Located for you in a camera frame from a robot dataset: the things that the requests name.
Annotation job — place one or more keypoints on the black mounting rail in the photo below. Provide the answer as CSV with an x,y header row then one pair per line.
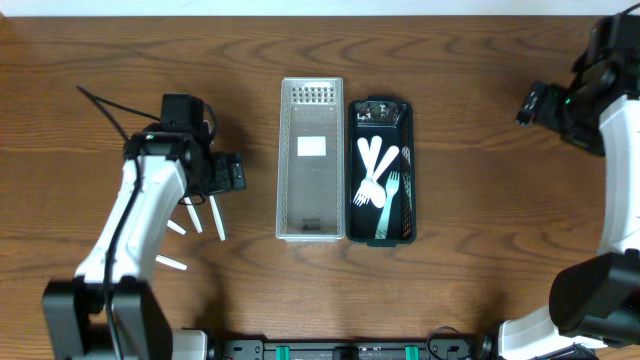
x,y
443,343

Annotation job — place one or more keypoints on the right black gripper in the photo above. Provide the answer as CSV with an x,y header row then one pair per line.
x,y
551,116

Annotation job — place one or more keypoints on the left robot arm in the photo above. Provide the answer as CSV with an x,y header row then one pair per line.
x,y
108,310

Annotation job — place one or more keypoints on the clear perforated plastic tray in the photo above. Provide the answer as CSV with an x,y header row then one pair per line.
x,y
311,170

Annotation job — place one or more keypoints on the white plastic fork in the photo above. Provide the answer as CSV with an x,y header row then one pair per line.
x,y
391,188
363,146
387,160

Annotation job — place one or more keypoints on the white plastic spoon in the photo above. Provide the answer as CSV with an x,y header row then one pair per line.
x,y
217,218
169,262
193,214
175,227
374,149

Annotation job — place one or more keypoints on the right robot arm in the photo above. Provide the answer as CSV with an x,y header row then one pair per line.
x,y
594,304

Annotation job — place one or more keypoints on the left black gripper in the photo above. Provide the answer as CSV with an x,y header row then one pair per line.
x,y
228,174

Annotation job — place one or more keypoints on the black perforated plastic tray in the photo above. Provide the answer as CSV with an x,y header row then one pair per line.
x,y
392,120

